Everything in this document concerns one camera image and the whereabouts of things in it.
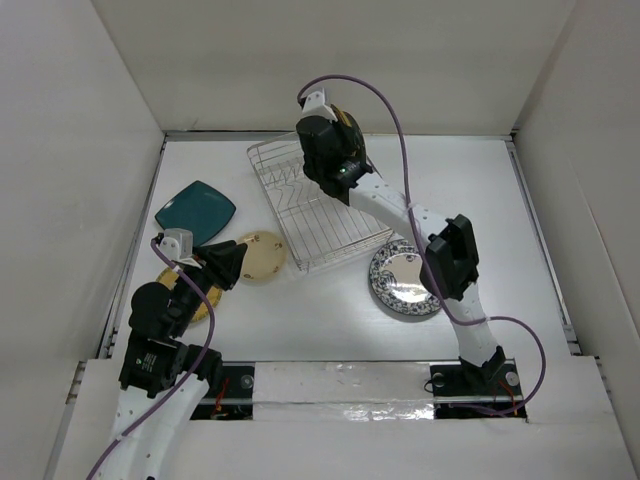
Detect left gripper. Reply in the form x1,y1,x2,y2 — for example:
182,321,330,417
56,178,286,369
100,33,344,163
170,238,246,335

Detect cream plate with characters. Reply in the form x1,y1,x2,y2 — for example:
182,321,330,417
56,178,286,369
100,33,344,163
237,230,288,284

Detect brown gold patterned plate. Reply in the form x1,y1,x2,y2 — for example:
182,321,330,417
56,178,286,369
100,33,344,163
331,104,368,171

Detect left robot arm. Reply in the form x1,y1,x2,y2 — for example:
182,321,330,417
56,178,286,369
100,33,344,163
88,230,248,479

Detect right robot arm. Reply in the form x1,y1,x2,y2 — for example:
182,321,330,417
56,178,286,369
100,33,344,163
296,115,505,395

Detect yellow plate under left arm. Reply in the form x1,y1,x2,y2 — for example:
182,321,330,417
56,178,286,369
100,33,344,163
156,268,223,325

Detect square teal plate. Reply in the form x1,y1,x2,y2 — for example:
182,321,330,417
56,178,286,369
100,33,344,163
154,180,236,246

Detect blue floral white plate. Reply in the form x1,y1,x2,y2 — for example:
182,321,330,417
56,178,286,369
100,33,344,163
368,239,441,317

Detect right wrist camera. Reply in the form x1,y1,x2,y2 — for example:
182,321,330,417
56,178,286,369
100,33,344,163
302,88,337,121

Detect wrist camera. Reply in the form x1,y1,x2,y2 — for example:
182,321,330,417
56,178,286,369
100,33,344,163
158,228,193,262
302,88,337,121

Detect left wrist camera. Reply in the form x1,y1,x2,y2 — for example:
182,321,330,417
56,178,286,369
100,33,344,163
158,228,193,262

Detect wire dish rack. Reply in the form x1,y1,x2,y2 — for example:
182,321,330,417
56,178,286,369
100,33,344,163
247,133,392,272

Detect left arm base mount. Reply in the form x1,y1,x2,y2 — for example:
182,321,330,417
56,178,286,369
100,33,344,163
191,362,255,421

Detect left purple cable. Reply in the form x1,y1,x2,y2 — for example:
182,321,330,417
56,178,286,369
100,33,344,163
84,237,217,480

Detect purple cable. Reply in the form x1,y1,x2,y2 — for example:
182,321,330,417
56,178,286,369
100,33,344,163
84,237,217,480
295,74,547,417

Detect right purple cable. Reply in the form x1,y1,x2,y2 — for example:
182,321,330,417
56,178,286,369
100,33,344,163
295,74,547,417

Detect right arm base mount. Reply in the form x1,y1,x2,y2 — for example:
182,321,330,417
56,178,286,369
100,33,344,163
423,359,524,420

